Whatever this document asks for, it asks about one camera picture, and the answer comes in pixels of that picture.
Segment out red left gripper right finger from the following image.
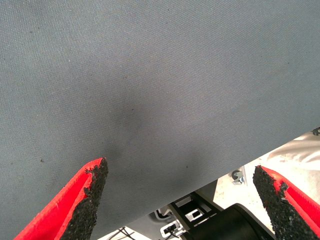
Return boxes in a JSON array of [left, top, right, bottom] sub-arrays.
[[252, 164, 320, 240]]

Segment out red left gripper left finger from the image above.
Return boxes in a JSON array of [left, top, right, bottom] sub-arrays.
[[13, 156, 110, 240]]

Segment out white crumpled sheet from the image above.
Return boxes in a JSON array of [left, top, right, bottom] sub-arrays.
[[259, 132, 320, 198]]

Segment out small black caster wheel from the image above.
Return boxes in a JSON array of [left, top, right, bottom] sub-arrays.
[[231, 169, 245, 186]]

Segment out black cylindrical housing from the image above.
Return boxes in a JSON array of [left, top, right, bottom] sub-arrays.
[[184, 203, 276, 240]]

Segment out white socket with black plug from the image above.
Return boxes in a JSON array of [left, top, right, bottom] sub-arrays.
[[159, 223, 183, 238]]

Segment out dark grey table cloth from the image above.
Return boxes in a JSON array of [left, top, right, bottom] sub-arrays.
[[0, 0, 320, 240]]

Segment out thin black floor cables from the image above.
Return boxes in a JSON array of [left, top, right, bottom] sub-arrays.
[[109, 226, 141, 240]]

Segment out black metal frame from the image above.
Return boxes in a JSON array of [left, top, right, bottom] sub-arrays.
[[169, 191, 218, 228]]

